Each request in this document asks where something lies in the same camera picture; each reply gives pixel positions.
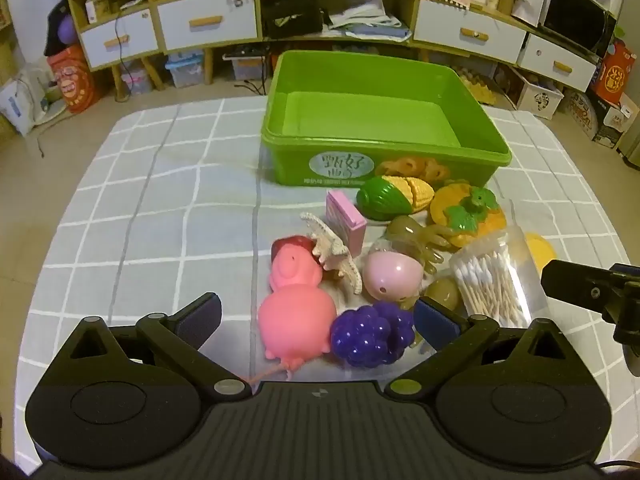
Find round printed tin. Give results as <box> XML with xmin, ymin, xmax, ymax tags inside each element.
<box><xmin>566</xmin><ymin>90</ymin><xmax>602</xmax><ymax>134</ymax></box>

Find white cabinet drawer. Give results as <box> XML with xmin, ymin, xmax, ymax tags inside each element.
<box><xmin>516</xmin><ymin>34</ymin><xmax>599</xmax><ymax>93</ymax></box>
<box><xmin>413</xmin><ymin>0</ymin><xmax>528</xmax><ymax>64</ymax></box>
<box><xmin>80</xmin><ymin>9</ymin><xmax>162</xmax><ymax>69</ymax></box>
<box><xmin>156</xmin><ymin>0</ymin><xmax>259</xmax><ymax>52</ymax></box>

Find red printed bag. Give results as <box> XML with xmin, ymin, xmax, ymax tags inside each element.
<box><xmin>46</xmin><ymin>44</ymin><xmax>102</xmax><ymax>114</ymax></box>

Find red printed box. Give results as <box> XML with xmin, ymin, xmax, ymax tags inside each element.
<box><xmin>596</xmin><ymin>41</ymin><xmax>638</xmax><ymax>106</ymax></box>

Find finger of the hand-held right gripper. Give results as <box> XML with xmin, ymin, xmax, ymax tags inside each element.
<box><xmin>541</xmin><ymin>258</ymin><xmax>617</xmax><ymax>312</ymax></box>

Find green plastic bin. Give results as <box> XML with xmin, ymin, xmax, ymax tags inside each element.
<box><xmin>260</xmin><ymin>50</ymin><xmax>513</xmax><ymax>190</ymax></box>

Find pink toy box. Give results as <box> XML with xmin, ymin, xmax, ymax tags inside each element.
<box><xmin>325</xmin><ymin>191</ymin><xmax>368</xmax><ymax>253</ymax></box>

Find microwave oven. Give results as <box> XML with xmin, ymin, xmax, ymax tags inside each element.
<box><xmin>541</xmin><ymin>0</ymin><xmax>617</xmax><ymax>57</ymax></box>

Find translucent brown toy octopus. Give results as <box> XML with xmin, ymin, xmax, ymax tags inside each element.
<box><xmin>372</xmin><ymin>215</ymin><xmax>453</xmax><ymax>278</ymax></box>

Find clear storage box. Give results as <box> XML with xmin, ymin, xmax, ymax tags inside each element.
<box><xmin>120</xmin><ymin>61</ymin><xmax>152</xmax><ymax>97</ymax></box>
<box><xmin>229</xmin><ymin>55</ymin><xmax>267</xmax><ymax>82</ymax></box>
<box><xmin>164</xmin><ymin>51</ymin><xmax>207</xmax><ymax>89</ymax></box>

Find grey checked tablecloth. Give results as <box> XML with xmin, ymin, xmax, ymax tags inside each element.
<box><xmin>15</xmin><ymin>95</ymin><xmax>640</xmax><ymax>466</ymax></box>

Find purple toy grapes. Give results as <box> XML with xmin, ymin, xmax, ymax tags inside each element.
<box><xmin>329</xmin><ymin>301</ymin><xmax>416</xmax><ymax>367</ymax></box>

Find olive toy ball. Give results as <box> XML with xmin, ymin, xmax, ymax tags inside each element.
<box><xmin>424</xmin><ymin>277</ymin><xmax>462</xmax><ymax>313</ymax></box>

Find pink toy pig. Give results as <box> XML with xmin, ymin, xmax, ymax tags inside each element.
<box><xmin>235</xmin><ymin>234</ymin><xmax>337</xmax><ymax>383</ymax></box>

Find folded clothes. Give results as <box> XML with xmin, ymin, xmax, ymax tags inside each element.
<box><xmin>327</xmin><ymin>0</ymin><xmax>414</xmax><ymax>42</ymax></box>

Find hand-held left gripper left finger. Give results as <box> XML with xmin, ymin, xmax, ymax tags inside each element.
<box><xmin>62</xmin><ymin>292</ymin><xmax>253</xmax><ymax>403</ymax></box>

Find egg tray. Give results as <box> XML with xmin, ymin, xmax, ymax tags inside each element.
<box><xmin>457</xmin><ymin>66</ymin><xmax>497</xmax><ymax>107</ymax></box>

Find orange toy pumpkin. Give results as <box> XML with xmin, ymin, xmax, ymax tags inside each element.
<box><xmin>430</xmin><ymin>182</ymin><xmax>507</xmax><ymax>251</ymax></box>

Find toy corn cob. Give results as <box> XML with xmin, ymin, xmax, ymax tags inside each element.
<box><xmin>356</xmin><ymin>175</ymin><xmax>436</xmax><ymax>222</ymax></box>

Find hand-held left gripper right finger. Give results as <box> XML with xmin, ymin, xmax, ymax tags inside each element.
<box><xmin>384</xmin><ymin>296</ymin><xmax>571</xmax><ymax>405</ymax></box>

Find pink toy egg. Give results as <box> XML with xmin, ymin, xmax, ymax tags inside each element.
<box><xmin>362</xmin><ymin>250</ymin><xmax>422</xmax><ymax>302</ymax></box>

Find yellow toy fruit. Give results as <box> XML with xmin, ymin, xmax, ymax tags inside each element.
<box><xmin>522</xmin><ymin>232</ymin><xmax>557</xmax><ymax>273</ymax></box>

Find white wooden crate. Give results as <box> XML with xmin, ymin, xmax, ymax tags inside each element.
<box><xmin>504</xmin><ymin>64</ymin><xmax>564</xmax><ymax>122</ymax></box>

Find purple and black toy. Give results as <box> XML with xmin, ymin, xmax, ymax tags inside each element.
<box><xmin>44</xmin><ymin>0</ymin><xmax>82</xmax><ymax>57</ymax></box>

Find white plastic bag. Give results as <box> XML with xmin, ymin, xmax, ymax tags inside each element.
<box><xmin>0</xmin><ymin>69</ymin><xmax>52</xmax><ymax>137</ymax></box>

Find black bag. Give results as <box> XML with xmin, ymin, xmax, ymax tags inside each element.
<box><xmin>261</xmin><ymin>0</ymin><xmax>325</xmax><ymax>41</ymax></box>

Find clear cotton swab container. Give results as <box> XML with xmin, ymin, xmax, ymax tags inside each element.
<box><xmin>449</xmin><ymin>199</ymin><xmax>548</xmax><ymax>328</ymax></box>

